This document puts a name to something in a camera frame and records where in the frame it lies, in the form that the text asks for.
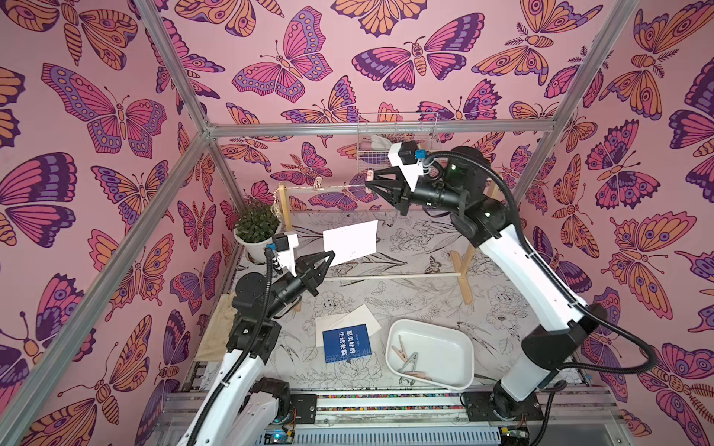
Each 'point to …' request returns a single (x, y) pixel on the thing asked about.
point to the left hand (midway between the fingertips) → (336, 254)
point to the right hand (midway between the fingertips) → (374, 173)
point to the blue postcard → (346, 343)
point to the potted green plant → (257, 224)
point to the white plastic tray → (430, 352)
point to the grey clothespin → (414, 358)
